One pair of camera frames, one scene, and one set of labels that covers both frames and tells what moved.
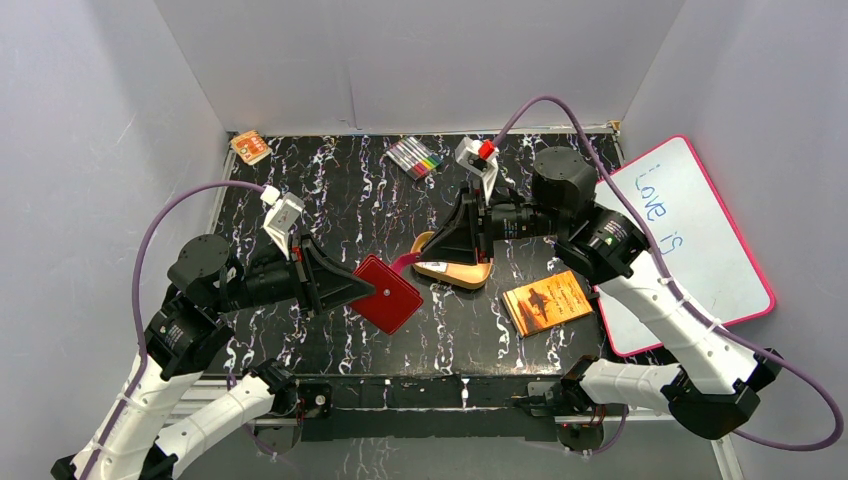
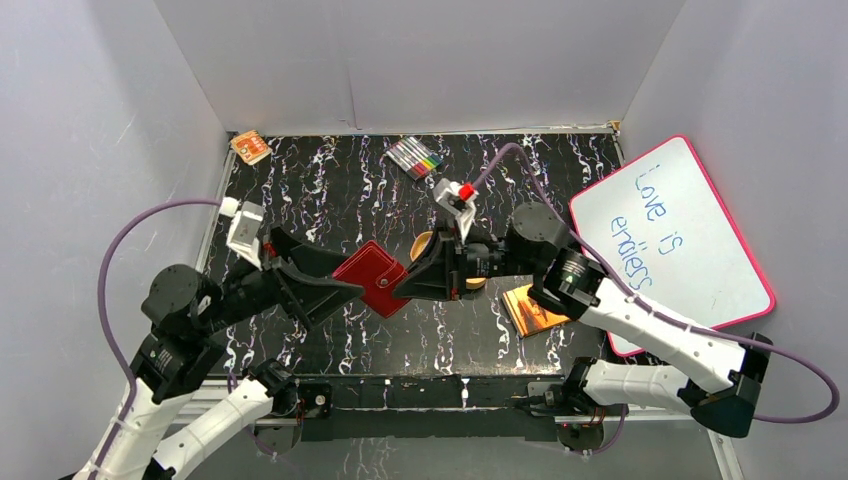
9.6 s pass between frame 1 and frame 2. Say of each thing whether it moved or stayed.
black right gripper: moved
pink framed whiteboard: stayed
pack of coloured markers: stayed
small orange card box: stayed
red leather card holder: moved
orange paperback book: stayed
